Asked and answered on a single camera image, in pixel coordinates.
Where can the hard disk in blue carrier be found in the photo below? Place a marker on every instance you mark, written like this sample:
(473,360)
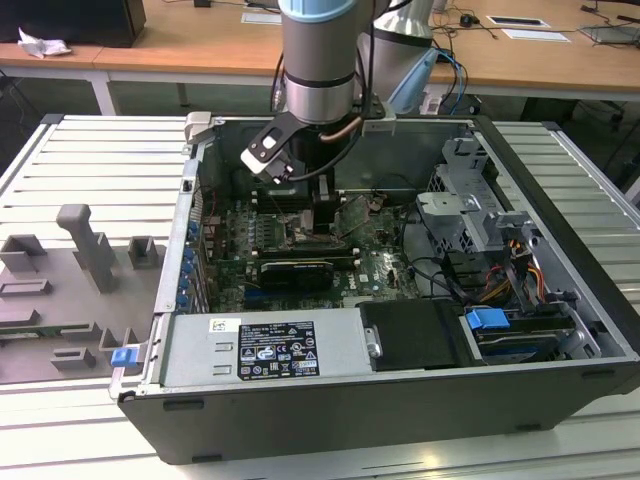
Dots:
(485,319)

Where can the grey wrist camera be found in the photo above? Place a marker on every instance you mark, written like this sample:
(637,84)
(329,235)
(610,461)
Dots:
(380,126)

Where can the grey power supply unit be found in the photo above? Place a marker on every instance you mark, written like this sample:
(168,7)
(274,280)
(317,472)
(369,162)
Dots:
(190,345)

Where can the black computer mouse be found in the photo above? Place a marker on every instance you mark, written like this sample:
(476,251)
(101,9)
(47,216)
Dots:
(469,20)

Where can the black graphics card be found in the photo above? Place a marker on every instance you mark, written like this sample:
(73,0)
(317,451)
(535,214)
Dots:
(295,275)

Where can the white paper sheet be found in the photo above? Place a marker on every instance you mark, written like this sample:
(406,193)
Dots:
(535,35)

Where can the wooden desk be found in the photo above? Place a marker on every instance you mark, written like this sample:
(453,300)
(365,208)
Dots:
(200,45)

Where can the grey case latch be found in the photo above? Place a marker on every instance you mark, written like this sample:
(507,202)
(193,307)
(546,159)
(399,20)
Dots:
(197,127)

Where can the grey parts rack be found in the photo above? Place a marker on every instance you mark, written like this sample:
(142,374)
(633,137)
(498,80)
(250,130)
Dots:
(50,285)

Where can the green motherboard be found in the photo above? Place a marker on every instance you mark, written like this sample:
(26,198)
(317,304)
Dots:
(380,270)

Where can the black open PC case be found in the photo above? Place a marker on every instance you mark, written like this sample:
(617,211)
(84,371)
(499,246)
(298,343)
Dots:
(350,425)

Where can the black computer on desk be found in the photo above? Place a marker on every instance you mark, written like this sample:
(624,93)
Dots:
(75,20)

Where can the crumpled white paper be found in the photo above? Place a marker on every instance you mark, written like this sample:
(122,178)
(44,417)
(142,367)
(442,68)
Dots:
(42,45)

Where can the grey metal drive cage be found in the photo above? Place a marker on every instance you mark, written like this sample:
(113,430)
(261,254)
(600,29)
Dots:
(460,210)

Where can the CPU socket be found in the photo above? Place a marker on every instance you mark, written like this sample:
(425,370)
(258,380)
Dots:
(297,239)

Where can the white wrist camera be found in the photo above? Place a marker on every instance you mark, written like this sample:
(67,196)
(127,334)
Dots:
(260,155)

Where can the green RAM stick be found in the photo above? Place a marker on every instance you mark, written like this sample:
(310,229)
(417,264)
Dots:
(30,331)

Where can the blue case release tab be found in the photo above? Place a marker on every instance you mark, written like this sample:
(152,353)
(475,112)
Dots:
(124,357)

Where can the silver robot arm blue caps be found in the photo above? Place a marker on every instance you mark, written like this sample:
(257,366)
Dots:
(315,50)

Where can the black RAM slot bank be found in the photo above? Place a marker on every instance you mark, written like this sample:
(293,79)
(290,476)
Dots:
(280,204)
(300,255)

